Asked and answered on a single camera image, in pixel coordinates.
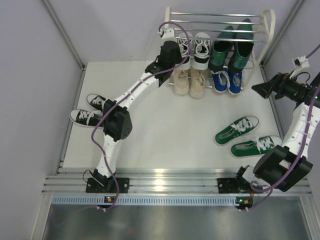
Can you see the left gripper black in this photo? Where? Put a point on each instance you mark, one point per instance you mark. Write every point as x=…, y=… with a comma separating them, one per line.
x=178, y=58

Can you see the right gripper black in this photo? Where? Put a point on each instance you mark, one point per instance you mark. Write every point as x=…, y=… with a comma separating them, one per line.
x=277, y=84

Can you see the black white sneaker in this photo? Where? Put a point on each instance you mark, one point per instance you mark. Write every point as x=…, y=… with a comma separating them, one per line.
x=184, y=49
x=201, y=55

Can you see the beige lace sneaker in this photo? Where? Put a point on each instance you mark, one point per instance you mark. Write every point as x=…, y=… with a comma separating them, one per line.
x=198, y=82
x=181, y=81

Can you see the blue sneaker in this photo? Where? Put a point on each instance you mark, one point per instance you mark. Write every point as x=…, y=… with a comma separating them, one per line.
x=221, y=81
x=235, y=82

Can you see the dark green leather shoe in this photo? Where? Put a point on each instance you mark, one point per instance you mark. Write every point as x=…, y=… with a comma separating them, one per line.
x=220, y=49
x=243, y=47

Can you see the green sneaker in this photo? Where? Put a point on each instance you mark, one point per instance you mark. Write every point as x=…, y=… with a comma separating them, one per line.
x=238, y=128
x=256, y=147

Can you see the black low sneaker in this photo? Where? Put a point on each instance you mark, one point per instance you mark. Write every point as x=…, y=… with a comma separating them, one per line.
x=96, y=101
x=84, y=118

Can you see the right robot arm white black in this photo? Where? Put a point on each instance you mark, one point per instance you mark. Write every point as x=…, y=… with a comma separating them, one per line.
x=286, y=164

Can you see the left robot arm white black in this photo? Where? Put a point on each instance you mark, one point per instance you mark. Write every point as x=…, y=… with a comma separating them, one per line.
x=116, y=119

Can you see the cream metal shoe shelf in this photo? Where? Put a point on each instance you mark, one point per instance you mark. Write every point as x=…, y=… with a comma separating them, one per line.
x=213, y=24

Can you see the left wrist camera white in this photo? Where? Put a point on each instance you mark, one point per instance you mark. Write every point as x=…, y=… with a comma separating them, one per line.
x=167, y=34

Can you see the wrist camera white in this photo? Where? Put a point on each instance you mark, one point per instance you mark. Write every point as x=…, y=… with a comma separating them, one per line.
x=167, y=34
x=300, y=64

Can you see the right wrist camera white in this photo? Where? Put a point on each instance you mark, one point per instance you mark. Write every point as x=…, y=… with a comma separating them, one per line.
x=300, y=64

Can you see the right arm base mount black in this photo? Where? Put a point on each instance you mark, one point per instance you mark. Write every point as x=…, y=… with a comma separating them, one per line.
x=233, y=185

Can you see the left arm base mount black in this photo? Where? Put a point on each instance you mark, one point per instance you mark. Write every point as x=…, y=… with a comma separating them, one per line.
x=94, y=187

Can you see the aluminium rail base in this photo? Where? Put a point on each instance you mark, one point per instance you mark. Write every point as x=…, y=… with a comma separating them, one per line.
x=145, y=181

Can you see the perforated cable duct grey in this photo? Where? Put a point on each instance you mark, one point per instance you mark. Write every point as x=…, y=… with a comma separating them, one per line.
x=160, y=200

